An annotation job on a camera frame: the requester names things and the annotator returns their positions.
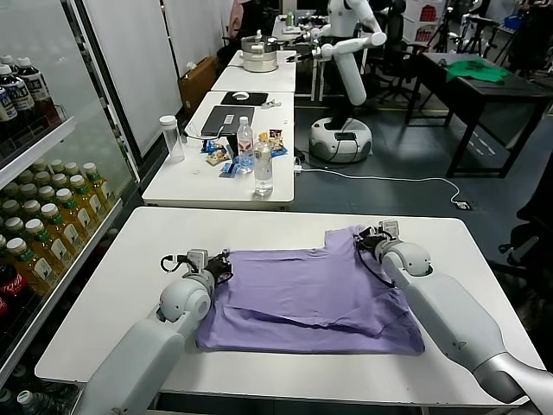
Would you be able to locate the blue plastic bin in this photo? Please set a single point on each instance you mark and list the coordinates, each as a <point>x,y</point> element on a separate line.
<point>515,21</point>

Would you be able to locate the small yellow snack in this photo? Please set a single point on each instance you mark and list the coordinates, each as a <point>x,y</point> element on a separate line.
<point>262,137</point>

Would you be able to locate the black table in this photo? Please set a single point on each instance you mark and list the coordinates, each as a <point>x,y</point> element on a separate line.
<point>511,93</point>

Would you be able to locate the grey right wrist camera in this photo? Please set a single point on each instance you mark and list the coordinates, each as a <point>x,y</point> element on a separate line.
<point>389,229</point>

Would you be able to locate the purple t-shirt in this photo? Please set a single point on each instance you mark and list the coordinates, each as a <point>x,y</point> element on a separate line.
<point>302,294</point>

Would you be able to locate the black rectangular block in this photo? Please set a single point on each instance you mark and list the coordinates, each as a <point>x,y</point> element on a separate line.
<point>232,144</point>

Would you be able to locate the brown cardboard box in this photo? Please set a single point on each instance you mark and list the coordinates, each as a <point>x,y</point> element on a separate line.
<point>198,84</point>

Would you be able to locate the green cloth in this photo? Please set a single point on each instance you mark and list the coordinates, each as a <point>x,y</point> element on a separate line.
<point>476,71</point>

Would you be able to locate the small metal clip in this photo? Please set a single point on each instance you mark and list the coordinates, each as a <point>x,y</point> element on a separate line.
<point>271,104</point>

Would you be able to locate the green cap clear bottle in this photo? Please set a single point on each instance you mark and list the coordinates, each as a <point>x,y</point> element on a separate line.
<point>5,397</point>
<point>27,398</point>

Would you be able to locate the dark colourful snack packet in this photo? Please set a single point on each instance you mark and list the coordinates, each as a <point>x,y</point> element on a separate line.
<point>276,135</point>

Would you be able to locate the clear tumbler white lid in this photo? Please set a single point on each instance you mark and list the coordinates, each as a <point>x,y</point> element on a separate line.
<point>173,142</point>

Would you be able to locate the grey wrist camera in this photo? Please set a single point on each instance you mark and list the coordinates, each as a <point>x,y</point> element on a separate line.
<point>198,259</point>
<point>389,229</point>

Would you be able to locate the blue snack packet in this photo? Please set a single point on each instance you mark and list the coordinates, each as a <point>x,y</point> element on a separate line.
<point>280,150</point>
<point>231,168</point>
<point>211,146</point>

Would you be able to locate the black office chair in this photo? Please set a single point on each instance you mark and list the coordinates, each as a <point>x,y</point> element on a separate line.
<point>396,21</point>

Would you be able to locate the small green bottle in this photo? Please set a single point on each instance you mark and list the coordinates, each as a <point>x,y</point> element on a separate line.
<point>290,19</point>

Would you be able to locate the white wheeled humanoid robot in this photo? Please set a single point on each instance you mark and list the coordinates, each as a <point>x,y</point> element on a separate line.
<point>353,82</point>

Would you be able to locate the yellow tea bottle white cap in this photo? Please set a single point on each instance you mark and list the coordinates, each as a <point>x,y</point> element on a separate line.
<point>31,208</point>
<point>9,189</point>
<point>28,190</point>
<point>98,190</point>
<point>14,225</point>
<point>44,255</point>
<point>25,176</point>
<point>59,235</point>
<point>72,218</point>
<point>85,203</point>
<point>56,165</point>
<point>58,180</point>
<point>71,168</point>
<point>45,193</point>
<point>42,177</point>
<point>31,270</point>
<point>9,207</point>
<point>40,165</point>

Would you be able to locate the red label water bottle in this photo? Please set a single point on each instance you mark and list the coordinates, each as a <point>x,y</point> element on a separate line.
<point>245,138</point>

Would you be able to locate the white cluttered desk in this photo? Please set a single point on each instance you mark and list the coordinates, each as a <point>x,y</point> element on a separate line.
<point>282,32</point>

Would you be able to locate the dark tea bottle white label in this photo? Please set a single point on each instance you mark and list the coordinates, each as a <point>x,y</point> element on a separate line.
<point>18,99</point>
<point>37,93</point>
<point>8,59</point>
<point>6,108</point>

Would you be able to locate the floor power socket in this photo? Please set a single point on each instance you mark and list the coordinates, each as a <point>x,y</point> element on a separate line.
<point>463,205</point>

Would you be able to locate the white humanoid robot arm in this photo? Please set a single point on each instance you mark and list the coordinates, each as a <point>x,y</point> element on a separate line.
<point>319,31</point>
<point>351,44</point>

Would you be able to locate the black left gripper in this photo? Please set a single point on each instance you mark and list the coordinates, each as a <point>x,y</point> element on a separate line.
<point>220,268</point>

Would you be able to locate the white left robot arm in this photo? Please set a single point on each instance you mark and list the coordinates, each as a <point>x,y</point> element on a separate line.
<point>129,354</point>

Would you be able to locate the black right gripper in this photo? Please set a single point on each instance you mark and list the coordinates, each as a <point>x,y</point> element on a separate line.
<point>370,242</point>

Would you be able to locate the clear unlabelled water bottle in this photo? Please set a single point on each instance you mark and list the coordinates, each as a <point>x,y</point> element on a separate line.
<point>264,173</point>

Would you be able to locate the glass door drinks cabinet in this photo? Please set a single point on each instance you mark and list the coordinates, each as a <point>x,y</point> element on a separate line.
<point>124,147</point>

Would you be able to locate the black mouse pad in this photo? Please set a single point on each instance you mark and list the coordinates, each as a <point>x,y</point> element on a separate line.
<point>256,100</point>

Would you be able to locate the red label cola bottle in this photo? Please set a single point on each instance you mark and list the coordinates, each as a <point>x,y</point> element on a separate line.
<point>2,308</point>
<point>11,287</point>

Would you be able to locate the black laptop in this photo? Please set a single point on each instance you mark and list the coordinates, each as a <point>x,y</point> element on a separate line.
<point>224,124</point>

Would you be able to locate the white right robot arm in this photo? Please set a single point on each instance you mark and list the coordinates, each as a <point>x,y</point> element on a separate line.
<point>449,311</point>

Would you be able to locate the steel steamer pot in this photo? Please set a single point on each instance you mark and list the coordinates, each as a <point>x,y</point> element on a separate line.
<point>260,57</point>

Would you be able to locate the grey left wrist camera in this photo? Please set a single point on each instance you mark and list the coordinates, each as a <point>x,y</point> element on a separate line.
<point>198,259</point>

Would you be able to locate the person in pink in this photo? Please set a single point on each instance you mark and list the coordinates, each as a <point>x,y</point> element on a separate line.
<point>238,17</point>

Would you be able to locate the white red printed boxes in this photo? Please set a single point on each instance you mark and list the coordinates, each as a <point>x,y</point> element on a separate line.
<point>427,17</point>

